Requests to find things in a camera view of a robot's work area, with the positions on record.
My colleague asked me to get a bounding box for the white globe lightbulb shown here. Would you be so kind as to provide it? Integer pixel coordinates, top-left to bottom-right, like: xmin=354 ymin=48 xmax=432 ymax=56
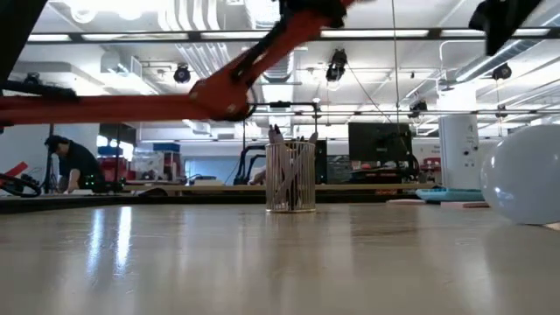
xmin=479 ymin=124 xmax=560 ymax=226

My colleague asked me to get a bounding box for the red desk lamp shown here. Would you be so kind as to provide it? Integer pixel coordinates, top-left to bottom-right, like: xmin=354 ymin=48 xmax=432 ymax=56
xmin=0 ymin=0 xmax=360 ymax=128

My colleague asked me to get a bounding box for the black monitor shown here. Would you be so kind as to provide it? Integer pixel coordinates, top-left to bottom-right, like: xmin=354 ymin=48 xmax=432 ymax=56
xmin=348 ymin=122 xmax=414 ymax=164

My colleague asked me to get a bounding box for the blue calculator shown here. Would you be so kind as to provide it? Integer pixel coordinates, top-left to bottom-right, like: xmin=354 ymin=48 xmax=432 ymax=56
xmin=415 ymin=187 xmax=485 ymax=203

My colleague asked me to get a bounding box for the person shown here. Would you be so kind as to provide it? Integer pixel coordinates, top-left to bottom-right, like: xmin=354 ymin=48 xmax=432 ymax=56
xmin=43 ymin=134 xmax=106 ymax=194

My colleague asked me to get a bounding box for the black ceiling camera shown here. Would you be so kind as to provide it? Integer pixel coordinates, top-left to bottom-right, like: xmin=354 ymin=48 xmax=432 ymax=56
xmin=173 ymin=63 xmax=193 ymax=84
xmin=325 ymin=47 xmax=349 ymax=83
xmin=492 ymin=63 xmax=513 ymax=81
xmin=409 ymin=100 xmax=429 ymax=119

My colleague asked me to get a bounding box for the wire mesh pen cup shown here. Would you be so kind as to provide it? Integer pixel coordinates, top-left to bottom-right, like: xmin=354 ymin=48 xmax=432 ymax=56
xmin=265 ymin=140 xmax=317 ymax=214

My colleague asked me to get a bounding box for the black aluminium table frame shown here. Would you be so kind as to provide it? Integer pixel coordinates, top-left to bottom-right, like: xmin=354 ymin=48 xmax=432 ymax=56
xmin=0 ymin=192 xmax=424 ymax=216

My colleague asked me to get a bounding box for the black coiled cable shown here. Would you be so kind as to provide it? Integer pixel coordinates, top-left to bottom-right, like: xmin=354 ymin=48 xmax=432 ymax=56
xmin=0 ymin=172 xmax=43 ymax=198

